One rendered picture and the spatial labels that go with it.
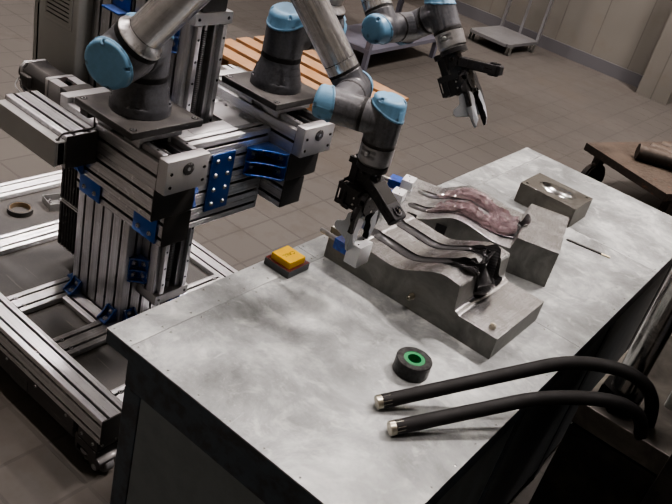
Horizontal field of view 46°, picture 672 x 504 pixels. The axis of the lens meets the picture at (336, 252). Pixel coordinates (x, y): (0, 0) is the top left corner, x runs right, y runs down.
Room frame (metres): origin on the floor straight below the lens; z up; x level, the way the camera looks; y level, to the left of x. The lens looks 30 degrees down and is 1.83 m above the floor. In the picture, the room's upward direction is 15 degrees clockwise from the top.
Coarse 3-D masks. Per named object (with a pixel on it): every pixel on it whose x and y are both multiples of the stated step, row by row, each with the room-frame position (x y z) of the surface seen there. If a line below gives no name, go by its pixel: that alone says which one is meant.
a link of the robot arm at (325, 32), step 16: (304, 0) 1.72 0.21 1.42; (320, 0) 1.73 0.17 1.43; (304, 16) 1.72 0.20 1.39; (320, 16) 1.72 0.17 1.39; (336, 16) 1.75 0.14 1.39; (320, 32) 1.71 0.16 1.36; (336, 32) 1.72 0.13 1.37; (320, 48) 1.72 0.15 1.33; (336, 48) 1.71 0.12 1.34; (336, 64) 1.71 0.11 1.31; (352, 64) 1.72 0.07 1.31; (336, 80) 1.71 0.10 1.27; (352, 80) 1.69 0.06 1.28; (368, 80) 1.75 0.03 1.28; (368, 96) 1.72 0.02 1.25
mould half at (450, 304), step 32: (384, 224) 1.84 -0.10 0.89; (416, 224) 1.89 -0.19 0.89; (384, 256) 1.68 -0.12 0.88; (448, 256) 1.71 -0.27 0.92; (480, 256) 1.72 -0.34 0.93; (384, 288) 1.65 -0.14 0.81; (416, 288) 1.61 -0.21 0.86; (448, 288) 1.57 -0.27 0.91; (512, 288) 1.74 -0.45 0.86; (448, 320) 1.56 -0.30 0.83; (480, 320) 1.55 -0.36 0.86; (512, 320) 1.59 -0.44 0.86; (480, 352) 1.51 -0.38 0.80
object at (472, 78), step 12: (456, 48) 2.05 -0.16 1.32; (444, 60) 2.06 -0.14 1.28; (456, 60) 2.05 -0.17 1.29; (444, 72) 2.06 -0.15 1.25; (456, 72) 2.03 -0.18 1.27; (468, 72) 2.03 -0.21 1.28; (444, 84) 2.04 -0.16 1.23; (456, 84) 2.02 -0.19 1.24; (468, 84) 2.01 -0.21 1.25; (444, 96) 2.02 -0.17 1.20
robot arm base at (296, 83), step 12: (264, 60) 2.18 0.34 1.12; (276, 60) 2.17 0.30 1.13; (288, 60) 2.18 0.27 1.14; (300, 60) 2.22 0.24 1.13; (252, 72) 2.21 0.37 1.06; (264, 72) 2.17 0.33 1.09; (276, 72) 2.16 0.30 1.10; (288, 72) 2.18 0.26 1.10; (300, 72) 2.23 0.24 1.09; (252, 84) 2.18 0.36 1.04; (264, 84) 2.15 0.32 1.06; (276, 84) 2.17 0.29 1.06; (288, 84) 2.17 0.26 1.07; (300, 84) 2.22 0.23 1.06
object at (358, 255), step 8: (328, 232) 1.63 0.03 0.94; (336, 240) 1.60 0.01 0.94; (344, 240) 1.60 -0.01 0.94; (360, 240) 1.59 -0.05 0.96; (368, 240) 1.60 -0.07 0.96; (336, 248) 1.59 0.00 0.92; (344, 248) 1.58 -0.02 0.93; (352, 248) 1.57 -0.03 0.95; (360, 248) 1.56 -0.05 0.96; (368, 248) 1.59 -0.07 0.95; (352, 256) 1.57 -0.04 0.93; (360, 256) 1.57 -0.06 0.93; (368, 256) 1.60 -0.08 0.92; (352, 264) 1.56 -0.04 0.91; (360, 264) 1.57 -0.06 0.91
